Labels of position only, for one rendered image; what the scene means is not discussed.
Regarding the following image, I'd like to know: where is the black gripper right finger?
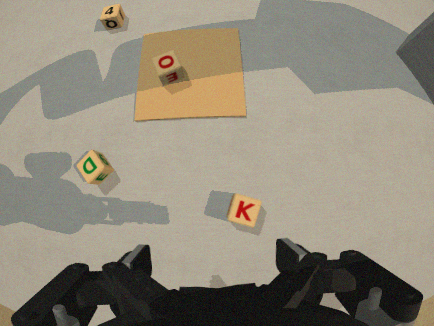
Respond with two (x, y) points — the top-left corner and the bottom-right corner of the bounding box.
(246, 238), (423, 326)

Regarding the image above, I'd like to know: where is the tan wooden letter block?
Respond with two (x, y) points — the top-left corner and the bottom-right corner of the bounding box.
(152, 50), (184, 86)
(226, 193), (262, 228)
(100, 4), (125, 30)
(76, 150), (114, 185)

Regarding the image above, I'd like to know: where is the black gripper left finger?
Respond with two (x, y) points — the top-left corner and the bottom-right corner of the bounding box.
(11, 244), (196, 326)

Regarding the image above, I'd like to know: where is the tan flat mat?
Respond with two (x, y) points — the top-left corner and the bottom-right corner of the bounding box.
(135, 28), (246, 121)

